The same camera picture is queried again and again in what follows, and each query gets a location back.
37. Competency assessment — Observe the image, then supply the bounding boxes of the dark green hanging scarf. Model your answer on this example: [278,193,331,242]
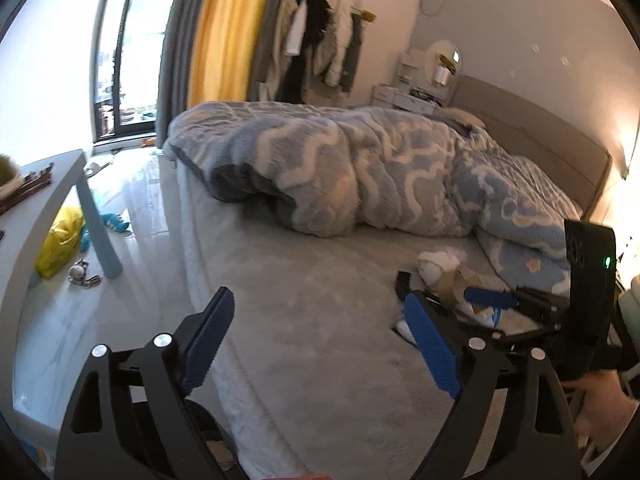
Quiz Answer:
[342,9,364,94]

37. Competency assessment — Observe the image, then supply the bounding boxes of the brown wooden sticks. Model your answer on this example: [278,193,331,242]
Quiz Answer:
[0,161,55,217]

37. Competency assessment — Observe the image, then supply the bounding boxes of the round mirror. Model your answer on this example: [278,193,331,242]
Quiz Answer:
[424,39,464,87]

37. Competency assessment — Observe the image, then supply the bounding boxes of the yellow curtain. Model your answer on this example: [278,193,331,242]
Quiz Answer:
[187,0,279,109]

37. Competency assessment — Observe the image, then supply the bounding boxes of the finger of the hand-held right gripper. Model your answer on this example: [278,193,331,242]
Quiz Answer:
[464,286,573,324]
[487,321,557,352]

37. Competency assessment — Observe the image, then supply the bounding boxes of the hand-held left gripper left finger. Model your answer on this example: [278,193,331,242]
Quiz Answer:
[54,286,247,480]

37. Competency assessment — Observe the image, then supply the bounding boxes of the blue plush toy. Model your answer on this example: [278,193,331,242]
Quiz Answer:
[79,211,132,252]

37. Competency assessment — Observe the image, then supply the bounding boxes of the blue patterned fleece blanket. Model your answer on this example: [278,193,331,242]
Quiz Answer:
[166,100,585,292]

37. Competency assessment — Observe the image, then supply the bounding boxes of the metal key bunch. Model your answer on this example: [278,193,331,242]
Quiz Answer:
[66,258,104,289]

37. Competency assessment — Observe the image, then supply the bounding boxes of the white hanging garment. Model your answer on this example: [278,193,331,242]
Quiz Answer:
[286,0,309,57]

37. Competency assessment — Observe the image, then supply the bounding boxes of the beige pillow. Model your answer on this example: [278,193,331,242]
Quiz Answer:
[440,106,487,129]

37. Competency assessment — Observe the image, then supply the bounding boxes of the person's right hand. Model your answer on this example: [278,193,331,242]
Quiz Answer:
[561,371,640,456]

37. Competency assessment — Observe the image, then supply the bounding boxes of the black plastic holder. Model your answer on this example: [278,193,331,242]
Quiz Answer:
[394,270,427,311]

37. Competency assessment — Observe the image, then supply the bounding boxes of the dark framed window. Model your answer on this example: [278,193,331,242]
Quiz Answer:
[91,0,174,155]

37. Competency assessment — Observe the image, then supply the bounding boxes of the blue printed bag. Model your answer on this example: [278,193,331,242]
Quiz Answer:
[21,440,57,477]

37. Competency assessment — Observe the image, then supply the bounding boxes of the brown paper scrap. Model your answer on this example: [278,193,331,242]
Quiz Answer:
[434,266,482,307]

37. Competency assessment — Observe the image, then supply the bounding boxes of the yellow plastic bag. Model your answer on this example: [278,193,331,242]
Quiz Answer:
[35,205,87,281]

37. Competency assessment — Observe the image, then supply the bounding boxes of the beige padded headboard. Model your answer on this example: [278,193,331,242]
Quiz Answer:
[451,75,614,222]

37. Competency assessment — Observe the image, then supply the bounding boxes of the grey curtain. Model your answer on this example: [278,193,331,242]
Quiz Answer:
[156,0,217,150]

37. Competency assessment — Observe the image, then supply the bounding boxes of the person's dark clothing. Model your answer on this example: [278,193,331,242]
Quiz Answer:
[575,425,640,480]

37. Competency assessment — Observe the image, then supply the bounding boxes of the green fuzzy plant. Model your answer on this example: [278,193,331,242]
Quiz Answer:
[0,154,24,199]

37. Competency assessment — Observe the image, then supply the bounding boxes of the bed with grey sheet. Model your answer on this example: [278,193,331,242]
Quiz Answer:
[165,75,615,480]

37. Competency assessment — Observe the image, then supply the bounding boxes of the white dressing table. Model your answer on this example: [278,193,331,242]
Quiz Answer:
[371,50,452,117]

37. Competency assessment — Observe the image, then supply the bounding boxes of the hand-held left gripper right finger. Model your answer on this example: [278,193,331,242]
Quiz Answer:
[403,290,586,480]

